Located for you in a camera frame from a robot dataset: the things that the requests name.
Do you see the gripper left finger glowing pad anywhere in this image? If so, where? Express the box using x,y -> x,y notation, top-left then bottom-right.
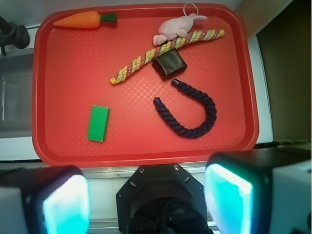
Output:
0,166 -> 91,234

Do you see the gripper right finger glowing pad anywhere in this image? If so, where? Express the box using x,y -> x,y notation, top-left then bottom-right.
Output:
204,148 -> 312,234

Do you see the green rectangular block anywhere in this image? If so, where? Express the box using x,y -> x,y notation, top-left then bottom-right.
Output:
87,105 -> 110,142

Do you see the red plastic tray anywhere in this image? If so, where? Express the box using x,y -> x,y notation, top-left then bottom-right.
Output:
32,3 -> 259,167

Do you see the black square pouch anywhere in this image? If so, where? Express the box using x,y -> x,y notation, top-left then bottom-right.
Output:
152,48 -> 188,79

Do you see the black clamp knob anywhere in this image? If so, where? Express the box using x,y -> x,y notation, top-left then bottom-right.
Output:
0,17 -> 30,56

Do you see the orange toy carrot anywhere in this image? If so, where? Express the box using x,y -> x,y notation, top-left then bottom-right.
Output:
53,11 -> 117,28

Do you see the pink plush bunny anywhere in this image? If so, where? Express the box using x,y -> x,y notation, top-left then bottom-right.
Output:
152,2 -> 208,47

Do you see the dark purple twisted rope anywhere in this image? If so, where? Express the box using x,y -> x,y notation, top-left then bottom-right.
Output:
153,78 -> 217,139

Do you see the black octagonal mount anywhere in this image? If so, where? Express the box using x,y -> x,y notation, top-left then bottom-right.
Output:
116,164 -> 213,234

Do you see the multicolour twisted rope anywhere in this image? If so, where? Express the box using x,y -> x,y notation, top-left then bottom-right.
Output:
109,29 -> 225,86

